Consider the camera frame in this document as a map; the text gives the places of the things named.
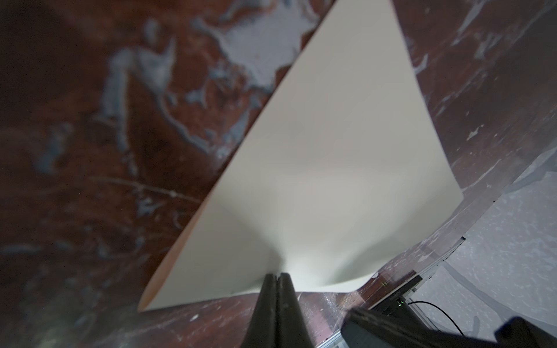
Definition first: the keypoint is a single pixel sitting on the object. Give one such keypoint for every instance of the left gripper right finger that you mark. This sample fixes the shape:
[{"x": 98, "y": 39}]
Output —
[{"x": 291, "y": 328}]

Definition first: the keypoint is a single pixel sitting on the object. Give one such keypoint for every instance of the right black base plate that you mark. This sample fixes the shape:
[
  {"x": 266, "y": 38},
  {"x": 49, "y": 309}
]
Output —
[{"x": 395, "y": 305}]

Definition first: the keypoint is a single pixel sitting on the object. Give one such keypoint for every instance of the cream letter paper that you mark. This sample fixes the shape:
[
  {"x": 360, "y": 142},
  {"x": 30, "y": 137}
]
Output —
[{"x": 342, "y": 171}]

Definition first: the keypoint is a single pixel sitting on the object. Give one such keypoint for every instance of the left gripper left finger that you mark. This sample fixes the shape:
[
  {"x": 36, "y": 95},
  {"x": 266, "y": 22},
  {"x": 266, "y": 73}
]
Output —
[{"x": 262, "y": 329}]

